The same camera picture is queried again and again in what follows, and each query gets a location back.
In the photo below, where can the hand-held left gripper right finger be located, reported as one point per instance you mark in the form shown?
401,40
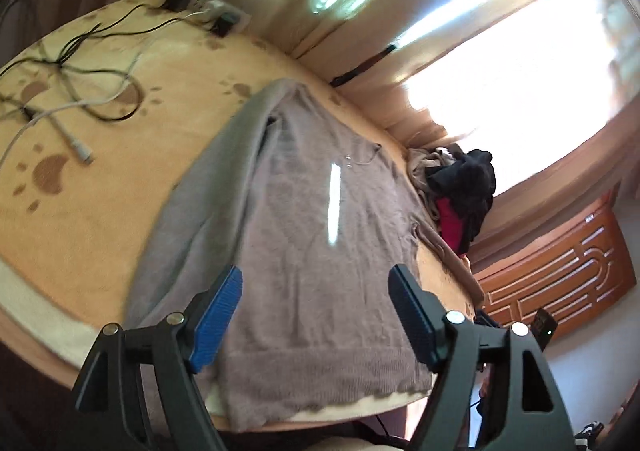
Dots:
412,321

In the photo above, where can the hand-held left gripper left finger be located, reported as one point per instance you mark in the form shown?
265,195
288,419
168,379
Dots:
217,321

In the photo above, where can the grey knit sweater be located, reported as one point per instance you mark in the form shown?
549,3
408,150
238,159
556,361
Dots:
310,256

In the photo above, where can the red garment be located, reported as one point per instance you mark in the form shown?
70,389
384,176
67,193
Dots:
450,221

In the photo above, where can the small black device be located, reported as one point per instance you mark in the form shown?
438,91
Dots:
542,326

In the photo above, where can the carved wooden door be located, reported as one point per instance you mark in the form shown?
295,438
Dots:
550,271

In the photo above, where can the yellow paw print blanket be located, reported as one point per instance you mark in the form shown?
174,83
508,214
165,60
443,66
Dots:
100,231

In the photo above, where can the beige garment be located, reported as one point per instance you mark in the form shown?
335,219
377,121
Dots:
425,171

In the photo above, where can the dark navy knit garment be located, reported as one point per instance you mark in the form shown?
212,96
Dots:
470,181

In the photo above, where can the white and black shoe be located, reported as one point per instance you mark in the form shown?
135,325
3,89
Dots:
587,433

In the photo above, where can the black power adapter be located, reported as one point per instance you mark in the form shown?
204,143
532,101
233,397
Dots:
176,1
225,26

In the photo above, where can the white power strip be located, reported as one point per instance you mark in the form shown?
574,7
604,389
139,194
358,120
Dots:
240,20

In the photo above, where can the white charger plug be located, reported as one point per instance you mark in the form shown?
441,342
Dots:
206,11

